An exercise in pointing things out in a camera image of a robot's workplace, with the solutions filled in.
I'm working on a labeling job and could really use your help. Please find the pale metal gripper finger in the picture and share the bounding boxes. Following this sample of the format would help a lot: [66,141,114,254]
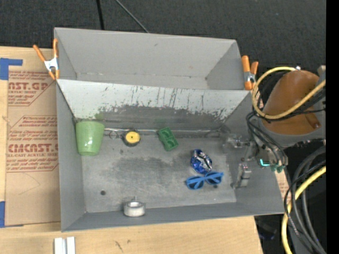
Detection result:
[226,134,251,149]
[232,162,253,189]

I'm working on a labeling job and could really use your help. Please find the crumpled blue and silver packet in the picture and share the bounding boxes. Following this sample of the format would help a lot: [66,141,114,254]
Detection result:
[190,149,213,175]

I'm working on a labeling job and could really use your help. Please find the blue sunglasses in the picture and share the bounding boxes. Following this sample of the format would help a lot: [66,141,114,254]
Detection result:
[185,170,225,191]

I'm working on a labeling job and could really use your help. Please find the green toy block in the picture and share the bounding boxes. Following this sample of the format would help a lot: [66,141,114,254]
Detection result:
[157,126,180,152]

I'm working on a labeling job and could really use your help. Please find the grey metal bin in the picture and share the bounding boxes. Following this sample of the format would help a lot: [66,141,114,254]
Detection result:
[53,27,286,233]

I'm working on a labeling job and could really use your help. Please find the yellow and black round tape measure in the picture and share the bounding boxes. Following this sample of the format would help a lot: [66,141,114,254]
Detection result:
[121,129,141,148]

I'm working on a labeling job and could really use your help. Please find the silver tape roll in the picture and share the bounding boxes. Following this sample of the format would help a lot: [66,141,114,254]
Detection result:
[123,196,146,218]

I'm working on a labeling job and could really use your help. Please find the green plastic cup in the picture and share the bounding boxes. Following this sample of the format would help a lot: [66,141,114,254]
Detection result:
[75,120,106,157]

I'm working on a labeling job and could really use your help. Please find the brown cardboard board, red print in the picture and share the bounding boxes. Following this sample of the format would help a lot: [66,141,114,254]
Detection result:
[0,46,62,228]

